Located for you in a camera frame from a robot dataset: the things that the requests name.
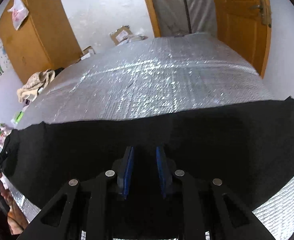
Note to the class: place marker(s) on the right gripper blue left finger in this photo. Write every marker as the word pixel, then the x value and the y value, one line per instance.
pixel 125 171

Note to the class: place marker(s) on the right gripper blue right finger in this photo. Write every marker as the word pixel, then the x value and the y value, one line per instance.
pixel 165 175

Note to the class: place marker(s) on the black garment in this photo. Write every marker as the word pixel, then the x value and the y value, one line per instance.
pixel 225 162

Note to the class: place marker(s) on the person's left hand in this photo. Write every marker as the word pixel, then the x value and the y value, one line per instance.
pixel 12 221

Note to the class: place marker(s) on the green tissue pack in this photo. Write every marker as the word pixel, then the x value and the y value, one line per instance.
pixel 17 117

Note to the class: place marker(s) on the beige floral blanket pile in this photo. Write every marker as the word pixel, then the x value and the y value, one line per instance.
pixel 37 81

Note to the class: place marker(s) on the white small cardboard box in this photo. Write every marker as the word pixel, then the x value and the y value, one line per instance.
pixel 87 52

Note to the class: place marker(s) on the brown cardboard box with label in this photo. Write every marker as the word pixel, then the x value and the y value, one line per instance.
pixel 120 34

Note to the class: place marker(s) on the orange wooden wardrobe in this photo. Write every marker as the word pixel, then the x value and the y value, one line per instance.
pixel 45 40

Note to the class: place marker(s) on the white pink plastic bag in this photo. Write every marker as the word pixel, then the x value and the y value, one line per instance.
pixel 19 13

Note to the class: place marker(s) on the translucent plastic door curtain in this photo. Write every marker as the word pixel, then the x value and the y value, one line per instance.
pixel 183 17

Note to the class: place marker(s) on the orange wooden door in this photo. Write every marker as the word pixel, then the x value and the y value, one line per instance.
pixel 245 26

